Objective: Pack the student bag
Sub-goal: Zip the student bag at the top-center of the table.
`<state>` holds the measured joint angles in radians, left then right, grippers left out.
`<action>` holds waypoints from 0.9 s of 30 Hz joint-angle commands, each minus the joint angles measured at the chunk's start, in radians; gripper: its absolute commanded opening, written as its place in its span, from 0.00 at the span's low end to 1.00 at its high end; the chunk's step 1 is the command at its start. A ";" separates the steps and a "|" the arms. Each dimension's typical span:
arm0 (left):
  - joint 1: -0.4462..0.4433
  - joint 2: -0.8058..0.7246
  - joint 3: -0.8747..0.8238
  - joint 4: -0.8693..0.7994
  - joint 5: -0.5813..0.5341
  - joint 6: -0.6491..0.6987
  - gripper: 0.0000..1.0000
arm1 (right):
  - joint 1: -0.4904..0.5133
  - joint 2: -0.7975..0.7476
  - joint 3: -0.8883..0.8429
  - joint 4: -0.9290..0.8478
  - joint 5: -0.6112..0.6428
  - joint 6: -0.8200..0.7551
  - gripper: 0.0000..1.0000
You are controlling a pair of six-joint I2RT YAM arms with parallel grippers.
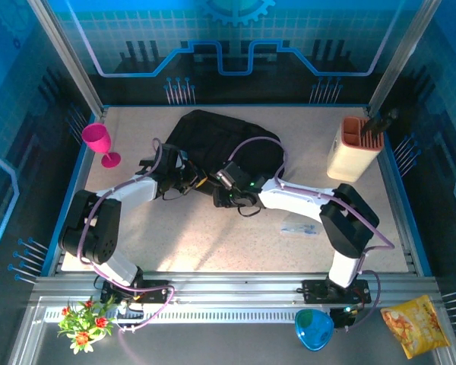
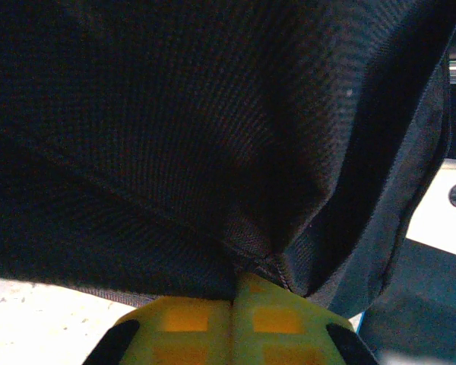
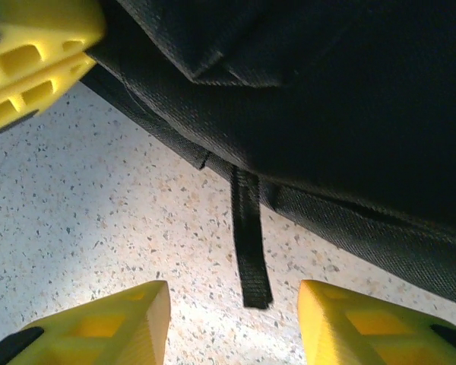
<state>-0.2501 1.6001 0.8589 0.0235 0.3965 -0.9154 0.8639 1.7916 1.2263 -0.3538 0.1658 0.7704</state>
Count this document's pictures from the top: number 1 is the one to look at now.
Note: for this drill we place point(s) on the black student backpack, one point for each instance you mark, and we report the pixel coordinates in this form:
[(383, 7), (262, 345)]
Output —
[(213, 133)]

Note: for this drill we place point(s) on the clear plastic pencil case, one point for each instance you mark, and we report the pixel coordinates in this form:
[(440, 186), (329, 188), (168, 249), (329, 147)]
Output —
[(300, 228)]

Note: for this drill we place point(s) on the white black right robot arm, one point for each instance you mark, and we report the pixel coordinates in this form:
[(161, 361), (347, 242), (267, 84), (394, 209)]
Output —
[(289, 195)]

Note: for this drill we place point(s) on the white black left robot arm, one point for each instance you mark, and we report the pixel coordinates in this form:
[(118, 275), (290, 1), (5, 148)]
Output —
[(137, 190)]

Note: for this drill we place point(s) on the yellow snack bag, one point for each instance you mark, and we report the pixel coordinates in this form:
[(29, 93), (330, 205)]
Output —
[(414, 327)]

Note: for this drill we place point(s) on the pink plastic goblet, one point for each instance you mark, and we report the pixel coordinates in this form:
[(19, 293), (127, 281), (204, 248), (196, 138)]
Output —
[(95, 138)]

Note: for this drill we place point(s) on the cream knife block orange top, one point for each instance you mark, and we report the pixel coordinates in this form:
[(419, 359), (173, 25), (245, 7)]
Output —
[(353, 156)]

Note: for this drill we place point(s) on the white black controller box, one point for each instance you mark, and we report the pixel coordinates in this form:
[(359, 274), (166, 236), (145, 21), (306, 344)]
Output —
[(131, 313)]

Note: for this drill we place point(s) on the blue plastic bowl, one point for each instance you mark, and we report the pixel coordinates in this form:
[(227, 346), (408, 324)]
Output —
[(313, 331)]

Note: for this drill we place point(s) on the black controller box green light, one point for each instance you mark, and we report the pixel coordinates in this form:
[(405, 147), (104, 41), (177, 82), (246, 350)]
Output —
[(344, 317)]

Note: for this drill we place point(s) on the artificial plant red flowers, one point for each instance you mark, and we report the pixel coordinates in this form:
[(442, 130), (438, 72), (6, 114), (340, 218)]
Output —
[(85, 323)]

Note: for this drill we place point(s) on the aluminium front frame rail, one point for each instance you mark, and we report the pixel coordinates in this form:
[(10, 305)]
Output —
[(232, 285)]

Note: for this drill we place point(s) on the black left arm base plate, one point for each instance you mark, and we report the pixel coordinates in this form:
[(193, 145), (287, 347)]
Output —
[(156, 292)]

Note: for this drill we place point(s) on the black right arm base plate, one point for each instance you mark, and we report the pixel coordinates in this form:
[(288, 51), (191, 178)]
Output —
[(315, 291)]

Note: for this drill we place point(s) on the aluminium frame post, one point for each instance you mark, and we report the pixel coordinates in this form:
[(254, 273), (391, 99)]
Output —
[(403, 57), (66, 57)]

